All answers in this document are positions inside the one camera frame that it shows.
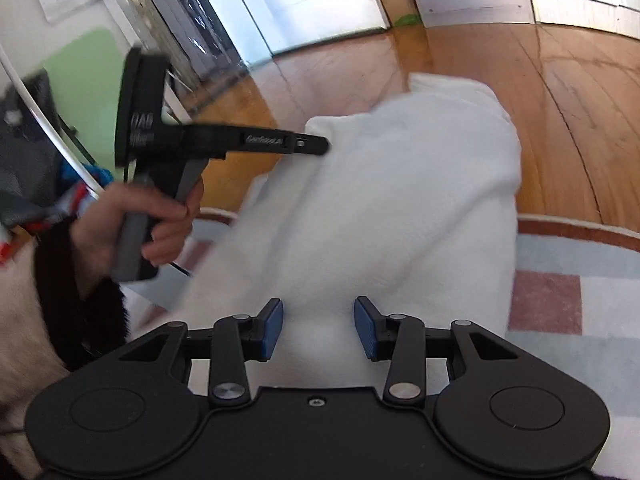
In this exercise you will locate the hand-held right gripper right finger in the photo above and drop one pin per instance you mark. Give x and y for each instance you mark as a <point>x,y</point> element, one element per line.
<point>365,330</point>

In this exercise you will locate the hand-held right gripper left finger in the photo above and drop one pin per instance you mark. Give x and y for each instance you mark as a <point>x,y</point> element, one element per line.
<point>272,330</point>

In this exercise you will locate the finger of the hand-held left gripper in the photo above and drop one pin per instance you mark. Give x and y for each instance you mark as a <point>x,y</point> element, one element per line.
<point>280,142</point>

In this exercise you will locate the white fleece sweatshirt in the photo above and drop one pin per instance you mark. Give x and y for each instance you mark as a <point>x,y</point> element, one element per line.
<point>400,210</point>

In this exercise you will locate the person's left hand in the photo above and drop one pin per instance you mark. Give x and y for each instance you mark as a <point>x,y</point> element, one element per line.
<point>97,230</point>

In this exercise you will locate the light green board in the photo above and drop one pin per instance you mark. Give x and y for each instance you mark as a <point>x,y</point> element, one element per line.
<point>85,65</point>

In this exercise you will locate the red and blue cloth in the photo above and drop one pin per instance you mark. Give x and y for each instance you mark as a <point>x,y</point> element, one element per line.
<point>75,195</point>

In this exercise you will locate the dark grey bag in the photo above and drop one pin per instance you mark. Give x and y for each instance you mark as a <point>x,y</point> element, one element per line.
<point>25,160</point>

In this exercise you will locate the white door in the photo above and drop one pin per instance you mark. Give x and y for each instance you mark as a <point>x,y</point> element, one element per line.
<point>310,0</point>

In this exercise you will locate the small green object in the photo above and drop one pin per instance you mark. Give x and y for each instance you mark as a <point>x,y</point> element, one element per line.
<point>406,20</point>

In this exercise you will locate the striped checked rug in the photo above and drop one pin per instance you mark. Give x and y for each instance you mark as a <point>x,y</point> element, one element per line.
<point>575,260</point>

